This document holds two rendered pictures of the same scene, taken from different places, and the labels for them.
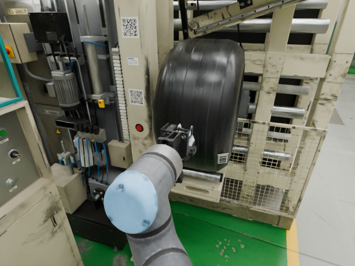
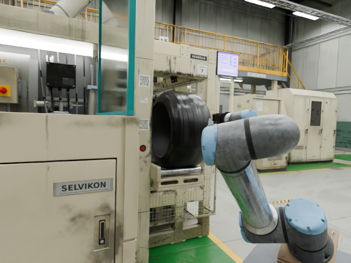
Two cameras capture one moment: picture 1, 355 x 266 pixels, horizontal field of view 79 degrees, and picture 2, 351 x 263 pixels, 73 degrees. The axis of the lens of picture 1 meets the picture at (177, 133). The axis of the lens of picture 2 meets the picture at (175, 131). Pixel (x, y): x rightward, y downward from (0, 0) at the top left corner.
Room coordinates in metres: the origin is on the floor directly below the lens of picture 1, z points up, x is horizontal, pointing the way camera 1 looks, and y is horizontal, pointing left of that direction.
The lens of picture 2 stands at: (-0.30, 1.16, 1.26)
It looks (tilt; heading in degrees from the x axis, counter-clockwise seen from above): 3 degrees down; 315
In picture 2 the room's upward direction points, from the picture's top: 2 degrees clockwise
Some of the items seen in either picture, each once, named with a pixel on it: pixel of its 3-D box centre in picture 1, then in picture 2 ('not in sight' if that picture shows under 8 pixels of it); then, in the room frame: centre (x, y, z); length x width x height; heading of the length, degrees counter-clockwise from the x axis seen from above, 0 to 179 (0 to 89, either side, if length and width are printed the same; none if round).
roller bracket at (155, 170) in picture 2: not in sight; (148, 168); (1.02, 0.09, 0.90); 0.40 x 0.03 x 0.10; 162
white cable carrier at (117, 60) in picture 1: (124, 98); not in sight; (1.02, 0.26, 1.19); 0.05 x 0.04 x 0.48; 162
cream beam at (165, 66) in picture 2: not in sight; (172, 68); (1.20, -0.29, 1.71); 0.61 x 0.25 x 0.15; 72
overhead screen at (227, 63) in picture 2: not in sight; (227, 64); (2.87, -3.73, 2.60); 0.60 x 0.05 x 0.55; 68
